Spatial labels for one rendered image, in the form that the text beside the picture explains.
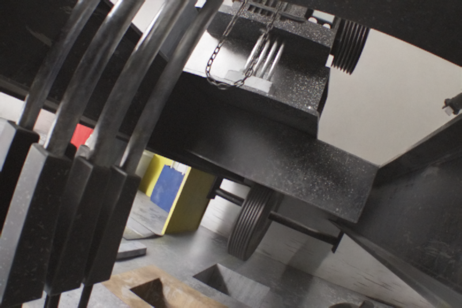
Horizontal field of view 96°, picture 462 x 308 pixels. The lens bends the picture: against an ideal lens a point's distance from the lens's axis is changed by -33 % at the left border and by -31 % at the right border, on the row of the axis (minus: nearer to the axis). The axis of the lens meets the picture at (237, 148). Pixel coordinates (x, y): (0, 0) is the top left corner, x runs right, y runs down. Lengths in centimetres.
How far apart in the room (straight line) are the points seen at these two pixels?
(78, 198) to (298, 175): 77
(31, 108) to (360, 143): 210
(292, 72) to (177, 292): 82
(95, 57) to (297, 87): 75
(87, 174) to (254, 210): 117
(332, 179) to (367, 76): 157
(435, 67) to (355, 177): 189
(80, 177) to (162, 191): 194
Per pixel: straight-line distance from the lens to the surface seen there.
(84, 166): 21
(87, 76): 18
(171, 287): 103
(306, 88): 88
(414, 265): 54
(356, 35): 115
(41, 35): 60
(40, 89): 22
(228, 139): 97
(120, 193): 24
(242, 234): 138
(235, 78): 78
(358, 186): 92
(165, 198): 211
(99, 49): 18
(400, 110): 234
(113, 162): 114
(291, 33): 82
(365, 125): 222
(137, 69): 21
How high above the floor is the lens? 46
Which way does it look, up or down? 4 degrees up
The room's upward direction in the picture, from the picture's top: 24 degrees clockwise
